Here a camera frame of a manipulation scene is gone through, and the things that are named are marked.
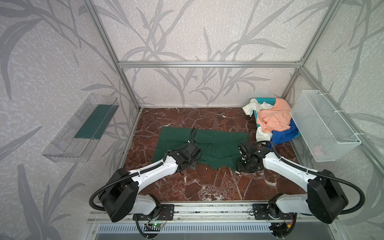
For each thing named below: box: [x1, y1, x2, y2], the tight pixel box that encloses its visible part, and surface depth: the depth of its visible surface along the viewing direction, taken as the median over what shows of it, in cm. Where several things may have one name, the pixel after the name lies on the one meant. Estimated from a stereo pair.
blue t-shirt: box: [268, 118, 299, 149], surface depth 92 cm
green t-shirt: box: [153, 126, 249, 171], surface depth 101 cm
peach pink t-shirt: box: [257, 98, 292, 133], surface depth 103 cm
